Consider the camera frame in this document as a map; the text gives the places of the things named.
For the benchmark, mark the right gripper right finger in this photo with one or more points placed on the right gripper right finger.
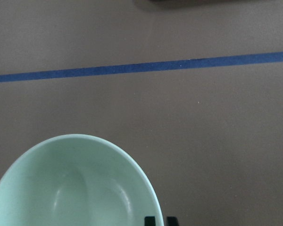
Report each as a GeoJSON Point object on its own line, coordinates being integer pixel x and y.
{"type": "Point", "coordinates": [172, 221]}

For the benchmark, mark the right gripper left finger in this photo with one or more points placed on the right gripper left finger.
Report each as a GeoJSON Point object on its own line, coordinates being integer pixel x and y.
{"type": "Point", "coordinates": [149, 221]}

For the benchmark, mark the green bowl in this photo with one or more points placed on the green bowl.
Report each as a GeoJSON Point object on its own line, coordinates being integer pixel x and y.
{"type": "Point", "coordinates": [76, 180]}

